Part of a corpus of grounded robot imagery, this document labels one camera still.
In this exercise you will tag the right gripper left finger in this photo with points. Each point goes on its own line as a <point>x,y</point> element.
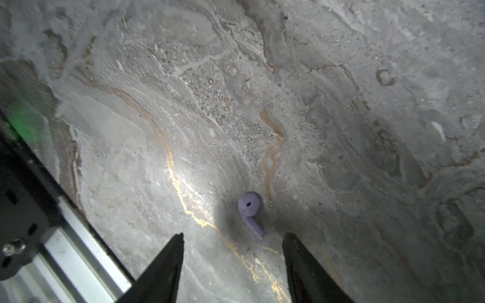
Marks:
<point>160,281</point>

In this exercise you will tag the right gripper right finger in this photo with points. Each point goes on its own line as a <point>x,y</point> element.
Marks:
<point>307,280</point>

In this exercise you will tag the purple earbud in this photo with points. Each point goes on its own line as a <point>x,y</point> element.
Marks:
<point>248,206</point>

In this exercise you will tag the aluminium front rail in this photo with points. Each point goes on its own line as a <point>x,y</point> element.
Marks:
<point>73,265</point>

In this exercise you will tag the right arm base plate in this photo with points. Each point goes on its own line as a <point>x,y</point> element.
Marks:
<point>29,207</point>

